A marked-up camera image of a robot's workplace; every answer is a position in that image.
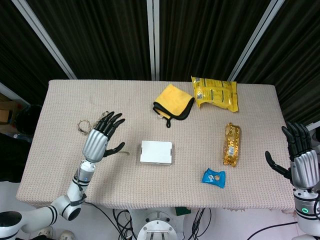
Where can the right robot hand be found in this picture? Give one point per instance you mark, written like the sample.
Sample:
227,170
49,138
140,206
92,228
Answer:
306,170

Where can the black pleated curtain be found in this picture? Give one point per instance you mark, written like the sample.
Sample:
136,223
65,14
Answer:
20,57
200,37
100,37
295,62

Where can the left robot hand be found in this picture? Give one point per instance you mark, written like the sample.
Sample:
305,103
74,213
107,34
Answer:
95,145

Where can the twine bundle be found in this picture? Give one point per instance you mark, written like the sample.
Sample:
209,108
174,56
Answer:
102,115

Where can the white frame post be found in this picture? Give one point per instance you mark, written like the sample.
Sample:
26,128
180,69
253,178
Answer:
255,42
45,40
153,40

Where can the white cardboard box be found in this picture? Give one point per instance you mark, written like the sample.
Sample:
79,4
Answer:
156,152

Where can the yellow microfiber cloth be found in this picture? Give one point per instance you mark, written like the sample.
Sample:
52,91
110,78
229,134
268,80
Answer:
172,100

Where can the beige waffle tablecloth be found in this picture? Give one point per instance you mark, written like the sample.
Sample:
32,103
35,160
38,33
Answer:
175,190

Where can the yellow snack bag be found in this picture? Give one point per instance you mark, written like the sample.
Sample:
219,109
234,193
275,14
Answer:
215,93

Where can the blue cookie packet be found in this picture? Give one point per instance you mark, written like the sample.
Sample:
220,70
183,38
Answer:
212,178

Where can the brown cardboard box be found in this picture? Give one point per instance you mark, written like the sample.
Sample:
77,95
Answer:
6,112

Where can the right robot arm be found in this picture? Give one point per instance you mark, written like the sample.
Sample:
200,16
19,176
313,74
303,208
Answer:
305,222

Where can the black trash bin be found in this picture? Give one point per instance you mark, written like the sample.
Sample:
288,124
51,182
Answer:
27,120

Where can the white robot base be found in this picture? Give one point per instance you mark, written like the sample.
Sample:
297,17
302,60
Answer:
157,227

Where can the green object under table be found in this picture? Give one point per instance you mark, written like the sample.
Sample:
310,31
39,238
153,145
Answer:
183,211

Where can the clear plastic bottle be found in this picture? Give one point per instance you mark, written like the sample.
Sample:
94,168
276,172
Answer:
22,136

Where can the gold biscuit packet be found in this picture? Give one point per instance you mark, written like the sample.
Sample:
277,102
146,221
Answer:
232,145

